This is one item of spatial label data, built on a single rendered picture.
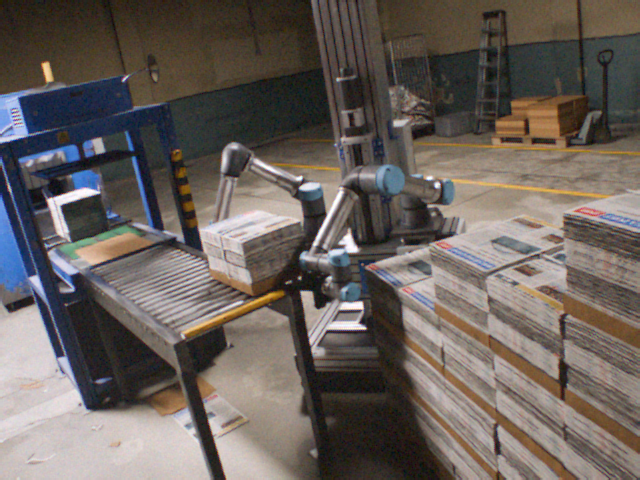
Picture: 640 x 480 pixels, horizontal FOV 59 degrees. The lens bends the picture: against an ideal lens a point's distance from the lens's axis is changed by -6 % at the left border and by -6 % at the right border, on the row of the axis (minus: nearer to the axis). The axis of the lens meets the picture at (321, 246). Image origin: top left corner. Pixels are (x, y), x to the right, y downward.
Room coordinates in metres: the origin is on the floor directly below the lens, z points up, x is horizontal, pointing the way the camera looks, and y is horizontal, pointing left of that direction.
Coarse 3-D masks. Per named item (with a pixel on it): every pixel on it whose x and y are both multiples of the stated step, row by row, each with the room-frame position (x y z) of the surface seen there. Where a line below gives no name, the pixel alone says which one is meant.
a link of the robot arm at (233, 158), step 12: (228, 156) 2.78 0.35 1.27; (240, 156) 2.79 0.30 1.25; (228, 168) 2.75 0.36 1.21; (240, 168) 2.78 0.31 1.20; (228, 180) 2.76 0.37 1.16; (228, 192) 2.76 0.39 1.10; (216, 204) 2.77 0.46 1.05; (228, 204) 2.76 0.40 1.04; (216, 216) 2.76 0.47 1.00; (228, 216) 2.78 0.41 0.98
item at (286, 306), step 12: (168, 240) 3.22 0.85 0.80; (192, 252) 2.90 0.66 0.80; (204, 252) 2.86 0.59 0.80; (276, 288) 2.20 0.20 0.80; (288, 288) 2.17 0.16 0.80; (288, 300) 2.14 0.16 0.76; (300, 300) 2.14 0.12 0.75; (276, 312) 2.23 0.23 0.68; (288, 312) 2.15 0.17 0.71; (300, 312) 2.14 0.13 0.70
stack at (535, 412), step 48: (384, 288) 2.03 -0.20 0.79; (432, 288) 1.85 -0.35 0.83; (384, 336) 2.10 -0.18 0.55; (432, 336) 1.70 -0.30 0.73; (384, 384) 2.19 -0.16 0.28; (432, 384) 1.72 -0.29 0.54; (480, 384) 1.43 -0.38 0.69; (528, 384) 1.22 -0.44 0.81; (432, 432) 1.78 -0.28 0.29; (480, 432) 1.43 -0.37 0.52; (528, 432) 1.22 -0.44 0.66
